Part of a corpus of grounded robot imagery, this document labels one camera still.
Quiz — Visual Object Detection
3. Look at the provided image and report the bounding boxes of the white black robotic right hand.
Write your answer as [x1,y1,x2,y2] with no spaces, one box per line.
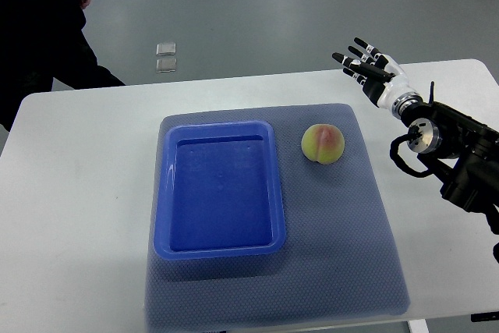
[332,37,423,119]

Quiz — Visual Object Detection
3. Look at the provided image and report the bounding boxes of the black table control box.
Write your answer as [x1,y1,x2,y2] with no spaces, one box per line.
[470,311,499,323]

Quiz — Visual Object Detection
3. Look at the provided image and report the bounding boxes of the blue plastic tray plate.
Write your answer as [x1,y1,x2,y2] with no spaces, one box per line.
[152,121,286,260]

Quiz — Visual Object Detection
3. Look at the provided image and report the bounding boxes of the white table leg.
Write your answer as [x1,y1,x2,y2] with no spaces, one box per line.
[407,319,430,333]

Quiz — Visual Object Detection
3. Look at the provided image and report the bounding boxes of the person in black clothes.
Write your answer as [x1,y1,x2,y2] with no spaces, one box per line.
[1,0,124,130]

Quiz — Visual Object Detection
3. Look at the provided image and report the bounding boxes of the upper metal floor plate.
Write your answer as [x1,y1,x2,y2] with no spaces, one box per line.
[156,42,176,56]

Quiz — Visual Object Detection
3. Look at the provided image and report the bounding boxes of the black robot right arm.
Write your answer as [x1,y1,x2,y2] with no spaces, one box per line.
[390,93,498,235]

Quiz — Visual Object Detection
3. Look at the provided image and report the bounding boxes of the lower metal floor plate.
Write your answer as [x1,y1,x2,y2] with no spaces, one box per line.
[156,57,177,73]

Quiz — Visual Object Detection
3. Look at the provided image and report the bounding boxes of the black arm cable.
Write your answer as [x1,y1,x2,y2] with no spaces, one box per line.
[388,133,430,178]

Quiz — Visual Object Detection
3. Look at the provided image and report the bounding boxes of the yellow pink peach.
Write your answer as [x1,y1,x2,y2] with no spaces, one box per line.
[301,124,345,165]

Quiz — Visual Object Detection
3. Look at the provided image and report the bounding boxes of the metal floor plate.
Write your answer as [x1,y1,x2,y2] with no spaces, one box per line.
[156,57,177,73]
[156,42,176,56]

